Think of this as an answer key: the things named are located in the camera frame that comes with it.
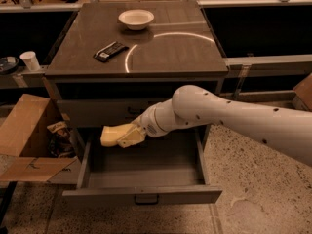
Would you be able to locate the snack bags in box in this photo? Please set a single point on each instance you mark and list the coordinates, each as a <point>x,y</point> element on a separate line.
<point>60,145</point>

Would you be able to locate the brown cardboard box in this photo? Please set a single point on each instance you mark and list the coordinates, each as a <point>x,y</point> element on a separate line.
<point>25,137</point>

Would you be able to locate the white paper cup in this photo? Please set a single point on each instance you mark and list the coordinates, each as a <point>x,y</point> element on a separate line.
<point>30,60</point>

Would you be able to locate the black snack bar wrapper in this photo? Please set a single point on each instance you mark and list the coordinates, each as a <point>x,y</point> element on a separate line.
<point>110,51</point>

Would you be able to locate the grey drawer cabinet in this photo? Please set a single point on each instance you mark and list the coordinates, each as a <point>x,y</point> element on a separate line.
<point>176,49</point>

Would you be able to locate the white bowl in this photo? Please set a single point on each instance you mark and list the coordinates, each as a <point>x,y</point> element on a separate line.
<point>136,19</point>

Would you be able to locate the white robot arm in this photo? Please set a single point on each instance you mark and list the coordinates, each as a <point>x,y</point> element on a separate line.
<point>285,130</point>

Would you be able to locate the open grey lower drawer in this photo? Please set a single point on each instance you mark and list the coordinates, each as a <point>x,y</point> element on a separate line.
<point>160,171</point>

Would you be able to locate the yellow sponge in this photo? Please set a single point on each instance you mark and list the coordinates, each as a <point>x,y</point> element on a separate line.
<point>110,135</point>

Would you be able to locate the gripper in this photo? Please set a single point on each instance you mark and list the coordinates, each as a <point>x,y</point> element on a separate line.
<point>149,123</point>

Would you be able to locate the dark round lid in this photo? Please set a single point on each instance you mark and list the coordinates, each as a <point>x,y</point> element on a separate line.
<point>8,65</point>

